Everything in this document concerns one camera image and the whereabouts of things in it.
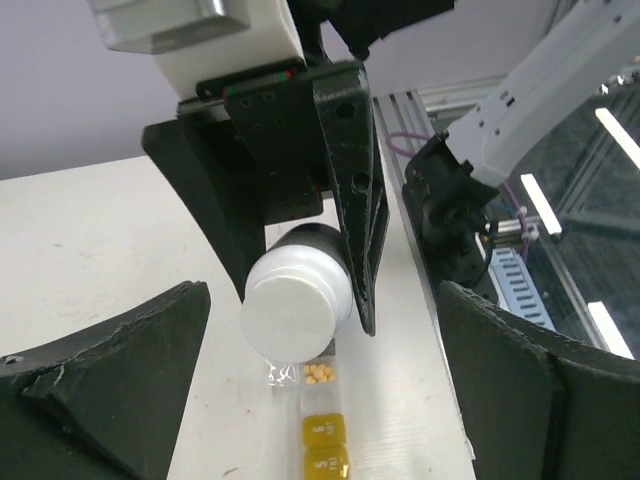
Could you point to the white slotted cable duct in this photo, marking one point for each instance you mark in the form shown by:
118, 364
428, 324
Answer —
516, 290

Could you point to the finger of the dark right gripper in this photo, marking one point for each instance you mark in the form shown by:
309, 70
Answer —
229, 223
343, 105

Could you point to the yellow round pills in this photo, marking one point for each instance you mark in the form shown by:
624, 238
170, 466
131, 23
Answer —
315, 373

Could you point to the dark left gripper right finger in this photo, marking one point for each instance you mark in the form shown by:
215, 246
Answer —
536, 404

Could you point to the white pill bottle blue label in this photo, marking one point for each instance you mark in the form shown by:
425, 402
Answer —
313, 248

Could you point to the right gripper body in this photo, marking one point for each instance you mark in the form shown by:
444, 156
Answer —
263, 125

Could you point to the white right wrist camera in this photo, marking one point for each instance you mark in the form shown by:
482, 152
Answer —
193, 41

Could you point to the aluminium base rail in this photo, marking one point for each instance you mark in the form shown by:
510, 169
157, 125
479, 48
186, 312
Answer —
453, 245

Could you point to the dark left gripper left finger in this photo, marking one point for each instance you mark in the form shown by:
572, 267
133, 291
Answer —
107, 401

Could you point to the weekly pill organizer strip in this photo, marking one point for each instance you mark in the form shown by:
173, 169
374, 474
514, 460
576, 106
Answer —
315, 425

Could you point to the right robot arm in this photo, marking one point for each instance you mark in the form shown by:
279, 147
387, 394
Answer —
560, 73

